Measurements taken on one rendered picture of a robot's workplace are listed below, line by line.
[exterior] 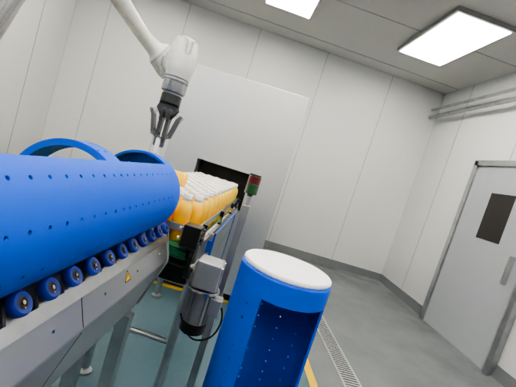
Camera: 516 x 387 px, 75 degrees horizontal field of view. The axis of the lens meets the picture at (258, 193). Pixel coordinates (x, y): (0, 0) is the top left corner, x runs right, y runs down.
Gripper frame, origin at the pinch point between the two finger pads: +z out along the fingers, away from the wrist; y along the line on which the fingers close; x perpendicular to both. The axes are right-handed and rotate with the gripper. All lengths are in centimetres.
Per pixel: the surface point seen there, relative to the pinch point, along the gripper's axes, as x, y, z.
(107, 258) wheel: 45, -12, 29
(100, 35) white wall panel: -396, 274, -124
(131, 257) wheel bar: 28.5, -12.0, 33.0
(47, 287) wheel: 67, -11, 29
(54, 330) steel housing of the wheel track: 64, -14, 38
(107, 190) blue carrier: 58, -13, 10
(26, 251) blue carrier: 81, -15, 17
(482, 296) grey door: -242, -301, 57
